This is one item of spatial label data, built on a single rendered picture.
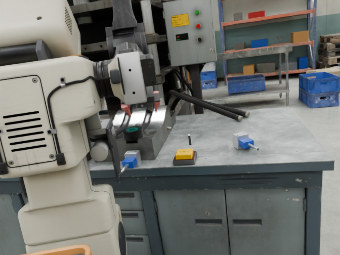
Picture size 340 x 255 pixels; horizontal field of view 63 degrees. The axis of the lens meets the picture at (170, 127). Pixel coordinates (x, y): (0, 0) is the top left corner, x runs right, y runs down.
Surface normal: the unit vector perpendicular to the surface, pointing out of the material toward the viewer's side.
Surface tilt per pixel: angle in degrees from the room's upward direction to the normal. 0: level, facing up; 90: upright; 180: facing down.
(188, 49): 90
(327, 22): 90
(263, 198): 90
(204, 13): 90
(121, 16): 81
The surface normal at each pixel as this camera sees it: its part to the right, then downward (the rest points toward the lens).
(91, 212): 0.07, 0.15
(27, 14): -0.02, -0.43
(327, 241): -0.14, -0.94
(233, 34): -0.23, 0.32
